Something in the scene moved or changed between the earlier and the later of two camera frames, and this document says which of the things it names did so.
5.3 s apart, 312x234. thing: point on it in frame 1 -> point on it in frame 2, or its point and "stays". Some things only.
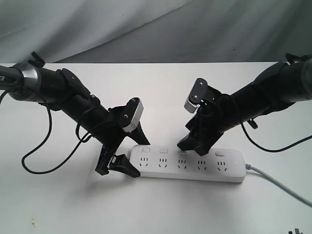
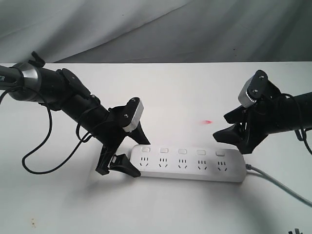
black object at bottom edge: (297, 230) stays
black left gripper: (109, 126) stays
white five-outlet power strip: (169, 162) stays
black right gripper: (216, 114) -> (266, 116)
